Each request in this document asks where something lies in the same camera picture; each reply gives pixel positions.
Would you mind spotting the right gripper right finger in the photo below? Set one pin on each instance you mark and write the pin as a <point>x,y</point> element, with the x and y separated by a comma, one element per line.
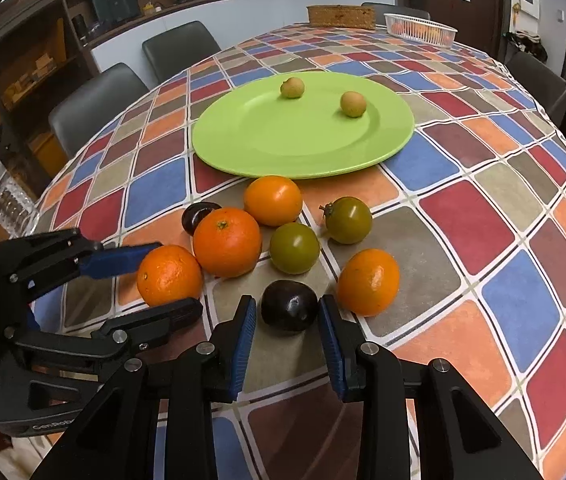
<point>460,437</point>

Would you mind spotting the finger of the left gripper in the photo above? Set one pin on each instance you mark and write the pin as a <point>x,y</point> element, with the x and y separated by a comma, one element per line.
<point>49,260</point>
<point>128,329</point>

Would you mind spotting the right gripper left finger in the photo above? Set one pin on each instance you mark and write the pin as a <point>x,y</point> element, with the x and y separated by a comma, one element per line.
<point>114,436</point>

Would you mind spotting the large orange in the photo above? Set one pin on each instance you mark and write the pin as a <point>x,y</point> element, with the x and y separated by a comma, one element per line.
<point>227,242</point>

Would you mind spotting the dark plum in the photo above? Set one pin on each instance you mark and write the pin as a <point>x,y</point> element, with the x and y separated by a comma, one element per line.
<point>195,213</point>
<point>288,305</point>

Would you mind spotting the small orange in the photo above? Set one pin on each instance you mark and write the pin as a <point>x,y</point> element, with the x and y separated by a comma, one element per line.
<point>273,200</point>

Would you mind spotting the brown round fruit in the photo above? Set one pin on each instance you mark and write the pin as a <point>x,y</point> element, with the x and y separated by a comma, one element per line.
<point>292,88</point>
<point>353,104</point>

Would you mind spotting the clear plastic bottle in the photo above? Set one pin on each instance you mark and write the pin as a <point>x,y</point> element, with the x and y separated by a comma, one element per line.
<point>17,209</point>

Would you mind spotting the dark chair near left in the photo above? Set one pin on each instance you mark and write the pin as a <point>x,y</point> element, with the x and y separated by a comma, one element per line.
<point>87,110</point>

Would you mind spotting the dark chair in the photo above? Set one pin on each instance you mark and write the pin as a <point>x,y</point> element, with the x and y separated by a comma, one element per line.
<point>87,110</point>
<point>173,51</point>
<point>548,88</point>

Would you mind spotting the colourful checked tablecloth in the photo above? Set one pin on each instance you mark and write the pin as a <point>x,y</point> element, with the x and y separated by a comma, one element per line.
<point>473,209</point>

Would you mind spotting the green tomato lower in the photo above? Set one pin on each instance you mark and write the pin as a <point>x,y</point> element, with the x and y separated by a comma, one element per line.
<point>294,248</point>

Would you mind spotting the green tomato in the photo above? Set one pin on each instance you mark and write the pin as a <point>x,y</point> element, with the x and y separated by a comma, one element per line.
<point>347,220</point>
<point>294,248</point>

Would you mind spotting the green tomato upper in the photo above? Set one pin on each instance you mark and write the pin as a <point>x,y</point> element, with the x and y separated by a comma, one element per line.
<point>347,220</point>

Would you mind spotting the green plate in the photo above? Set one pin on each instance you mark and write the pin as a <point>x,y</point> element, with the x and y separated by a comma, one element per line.
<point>252,131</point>

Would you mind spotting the black coffee machine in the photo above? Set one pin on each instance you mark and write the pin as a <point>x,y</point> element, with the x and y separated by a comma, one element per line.
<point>115,12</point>

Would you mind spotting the dark chair right side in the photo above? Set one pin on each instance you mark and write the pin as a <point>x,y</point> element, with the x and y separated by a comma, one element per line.
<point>548,88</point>

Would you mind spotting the white fruit basket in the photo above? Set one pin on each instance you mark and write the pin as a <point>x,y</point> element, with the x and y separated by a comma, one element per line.
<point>419,29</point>

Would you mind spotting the dark chair far end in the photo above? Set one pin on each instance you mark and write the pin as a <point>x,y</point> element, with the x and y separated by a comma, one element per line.
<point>381,9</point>

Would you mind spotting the white wall intercom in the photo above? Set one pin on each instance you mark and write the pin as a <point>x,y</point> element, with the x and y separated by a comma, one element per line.
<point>529,8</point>

